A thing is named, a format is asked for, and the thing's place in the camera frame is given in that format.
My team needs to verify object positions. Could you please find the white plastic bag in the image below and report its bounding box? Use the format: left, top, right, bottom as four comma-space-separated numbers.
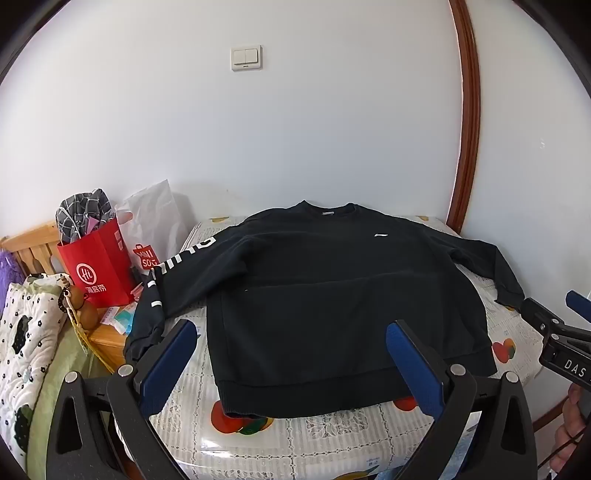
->
115, 179, 190, 283

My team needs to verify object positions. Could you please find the black sweatshirt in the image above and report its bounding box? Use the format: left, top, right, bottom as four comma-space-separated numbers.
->
124, 200, 527, 420

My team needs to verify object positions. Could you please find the white dotted quilt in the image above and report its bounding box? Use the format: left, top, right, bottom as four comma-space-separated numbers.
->
0, 273, 75, 467

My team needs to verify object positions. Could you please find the wooden headboard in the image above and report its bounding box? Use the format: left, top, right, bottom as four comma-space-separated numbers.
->
0, 220, 63, 283

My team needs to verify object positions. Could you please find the dark bead string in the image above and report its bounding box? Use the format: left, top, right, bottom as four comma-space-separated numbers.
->
56, 276, 77, 315

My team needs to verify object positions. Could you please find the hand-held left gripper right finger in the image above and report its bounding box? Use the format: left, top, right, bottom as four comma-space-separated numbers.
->
385, 319, 541, 480

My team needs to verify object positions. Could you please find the purple fluffy cloth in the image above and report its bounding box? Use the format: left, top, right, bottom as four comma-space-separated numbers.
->
0, 249, 26, 297

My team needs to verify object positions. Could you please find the fruit printed tablecloth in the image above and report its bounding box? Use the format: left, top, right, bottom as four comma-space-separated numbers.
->
115, 215, 561, 480

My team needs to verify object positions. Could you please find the person's right hand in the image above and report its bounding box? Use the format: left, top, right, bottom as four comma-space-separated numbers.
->
553, 383, 591, 462

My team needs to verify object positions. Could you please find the black cable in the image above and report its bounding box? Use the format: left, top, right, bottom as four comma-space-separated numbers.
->
536, 431, 583, 480

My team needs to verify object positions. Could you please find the wooden nightstand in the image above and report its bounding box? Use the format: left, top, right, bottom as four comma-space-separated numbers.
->
74, 300, 137, 376

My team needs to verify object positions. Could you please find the tissue packet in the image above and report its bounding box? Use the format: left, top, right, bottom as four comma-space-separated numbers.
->
99, 305, 140, 336

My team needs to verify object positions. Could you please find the brown wooden door frame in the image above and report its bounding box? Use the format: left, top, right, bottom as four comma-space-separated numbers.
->
445, 0, 482, 232

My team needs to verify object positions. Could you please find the brown gourd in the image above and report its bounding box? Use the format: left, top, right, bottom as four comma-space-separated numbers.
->
76, 302, 100, 329

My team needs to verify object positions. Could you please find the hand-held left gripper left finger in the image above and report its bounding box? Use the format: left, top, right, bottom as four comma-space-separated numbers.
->
46, 318, 199, 480

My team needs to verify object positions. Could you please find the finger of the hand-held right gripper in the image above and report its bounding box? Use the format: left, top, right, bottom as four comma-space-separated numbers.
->
566, 290, 591, 322
521, 298, 568, 343

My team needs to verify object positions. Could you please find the white light switch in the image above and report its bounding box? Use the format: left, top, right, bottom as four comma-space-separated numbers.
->
231, 45, 263, 72

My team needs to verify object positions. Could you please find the plaid cloth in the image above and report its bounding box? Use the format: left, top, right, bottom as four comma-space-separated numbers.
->
55, 188, 116, 245

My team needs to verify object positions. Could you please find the red paper bag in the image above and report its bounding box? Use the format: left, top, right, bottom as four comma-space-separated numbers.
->
57, 218, 138, 308

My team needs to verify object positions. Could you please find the green bedsheet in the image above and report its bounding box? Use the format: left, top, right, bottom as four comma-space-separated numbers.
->
27, 318, 114, 480

